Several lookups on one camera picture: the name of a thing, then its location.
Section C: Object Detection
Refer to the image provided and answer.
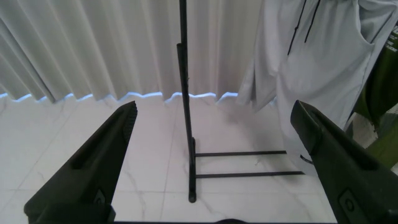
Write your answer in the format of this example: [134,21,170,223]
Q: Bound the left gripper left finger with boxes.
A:
[24,100,139,223]

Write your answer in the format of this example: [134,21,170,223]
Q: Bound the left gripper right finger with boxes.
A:
[290,99,398,223]

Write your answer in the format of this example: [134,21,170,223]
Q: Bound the green garment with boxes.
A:
[353,26,398,170]

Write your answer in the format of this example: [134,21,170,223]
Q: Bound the pale grey shorts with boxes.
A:
[237,0,398,177]

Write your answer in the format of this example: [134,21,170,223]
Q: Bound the black clothes rack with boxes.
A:
[176,0,306,204]

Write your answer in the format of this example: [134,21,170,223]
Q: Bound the white curtain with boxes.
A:
[0,0,266,104]

